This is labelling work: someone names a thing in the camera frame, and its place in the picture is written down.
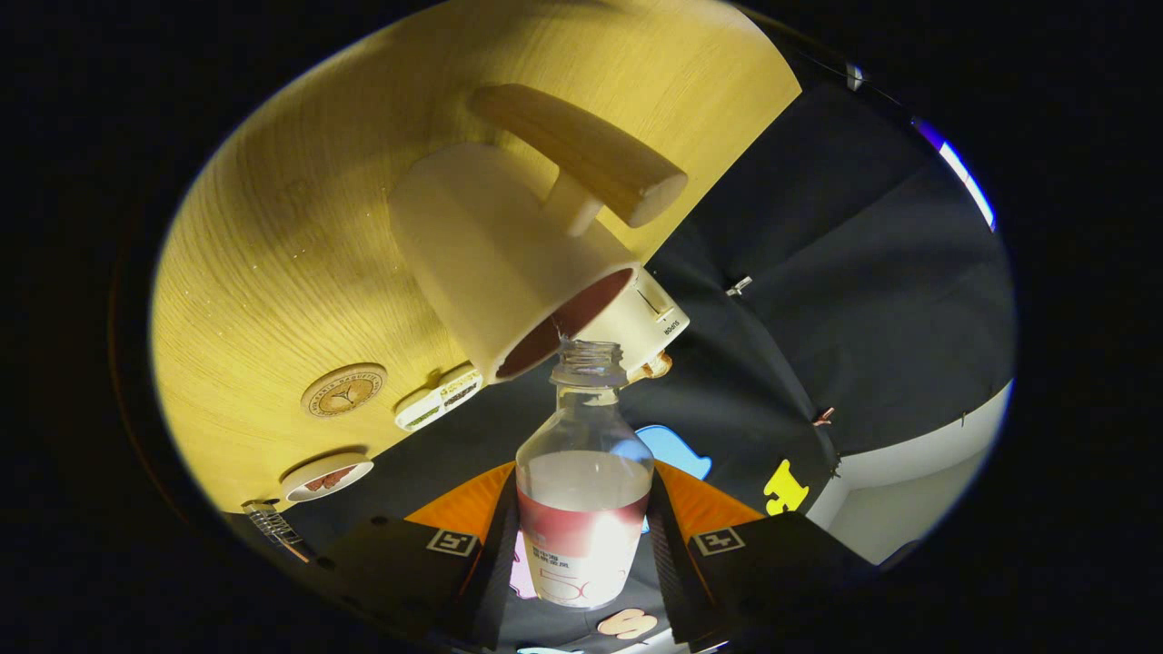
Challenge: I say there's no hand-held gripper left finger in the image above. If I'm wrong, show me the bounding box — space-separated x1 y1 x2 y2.
318 459 521 653

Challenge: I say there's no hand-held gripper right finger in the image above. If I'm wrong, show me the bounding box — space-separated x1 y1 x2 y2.
643 459 878 653

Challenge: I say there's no clear juice bottle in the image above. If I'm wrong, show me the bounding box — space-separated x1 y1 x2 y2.
514 340 655 610

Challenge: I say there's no round wooden coaster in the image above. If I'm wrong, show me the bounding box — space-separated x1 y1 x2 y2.
301 363 388 419

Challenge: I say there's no cream cup with wooden handle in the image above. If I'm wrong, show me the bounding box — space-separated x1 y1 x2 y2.
388 84 689 385

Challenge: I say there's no white divided bean dish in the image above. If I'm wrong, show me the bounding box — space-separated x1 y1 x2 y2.
393 363 484 431

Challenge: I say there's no white round plate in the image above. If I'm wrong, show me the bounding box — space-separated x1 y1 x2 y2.
280 451 374 503

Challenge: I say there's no cream toaster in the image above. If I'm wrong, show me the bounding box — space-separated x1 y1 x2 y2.
568 266 691 382

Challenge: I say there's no black backdrop cloth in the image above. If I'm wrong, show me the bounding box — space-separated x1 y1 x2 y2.
227 64 1017 654

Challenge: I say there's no wooden table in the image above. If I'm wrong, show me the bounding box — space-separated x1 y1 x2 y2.
150 0 802 514

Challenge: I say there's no metal wire holder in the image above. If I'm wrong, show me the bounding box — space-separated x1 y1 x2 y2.
241 498 314 564

